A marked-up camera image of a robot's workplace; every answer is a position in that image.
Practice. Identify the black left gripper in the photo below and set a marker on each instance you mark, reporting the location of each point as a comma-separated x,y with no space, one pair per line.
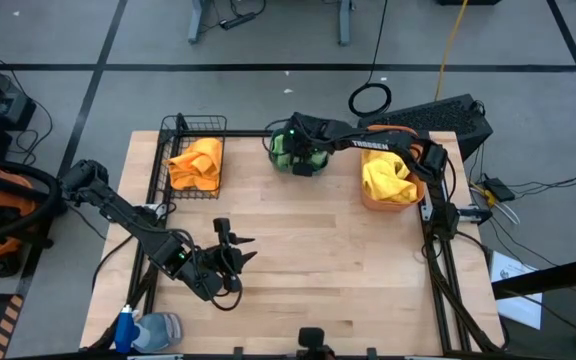
203,270

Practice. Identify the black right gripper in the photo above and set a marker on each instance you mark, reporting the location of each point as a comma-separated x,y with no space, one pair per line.
308,132

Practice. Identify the orange microfiber towel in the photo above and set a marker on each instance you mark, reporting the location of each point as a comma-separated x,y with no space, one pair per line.
198,165

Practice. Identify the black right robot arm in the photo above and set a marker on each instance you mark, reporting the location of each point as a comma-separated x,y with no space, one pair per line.
378,145

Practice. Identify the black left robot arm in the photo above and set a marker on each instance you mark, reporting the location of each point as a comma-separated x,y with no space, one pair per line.
118,210

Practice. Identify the teal plastic basket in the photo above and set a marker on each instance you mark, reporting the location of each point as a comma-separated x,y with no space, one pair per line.
273,162

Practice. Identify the orange plastic basket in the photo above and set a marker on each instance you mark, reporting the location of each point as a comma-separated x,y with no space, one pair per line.
388,206

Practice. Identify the grey desk leg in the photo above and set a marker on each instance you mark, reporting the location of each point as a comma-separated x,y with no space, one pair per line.
196,20
344,22

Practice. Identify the black power strip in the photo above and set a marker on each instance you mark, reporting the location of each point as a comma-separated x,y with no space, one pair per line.
238,21

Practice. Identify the blue-headed spray bottle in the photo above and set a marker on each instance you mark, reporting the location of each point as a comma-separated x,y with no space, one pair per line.
135,332

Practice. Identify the black power adapter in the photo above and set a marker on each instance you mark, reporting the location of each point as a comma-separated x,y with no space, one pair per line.
499,189

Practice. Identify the orange shop vacuum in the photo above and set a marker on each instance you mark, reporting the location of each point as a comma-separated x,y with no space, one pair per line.
5,197

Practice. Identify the white paper sheet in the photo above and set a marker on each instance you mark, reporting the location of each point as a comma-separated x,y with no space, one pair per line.
518,300

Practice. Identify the black beam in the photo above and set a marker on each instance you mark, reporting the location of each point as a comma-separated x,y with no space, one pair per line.
553,277

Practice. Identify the black extrusion table frame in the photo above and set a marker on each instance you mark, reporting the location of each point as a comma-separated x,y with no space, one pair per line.
248,133

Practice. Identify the black table-level camera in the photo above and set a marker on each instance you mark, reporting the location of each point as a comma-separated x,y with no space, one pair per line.
310,339

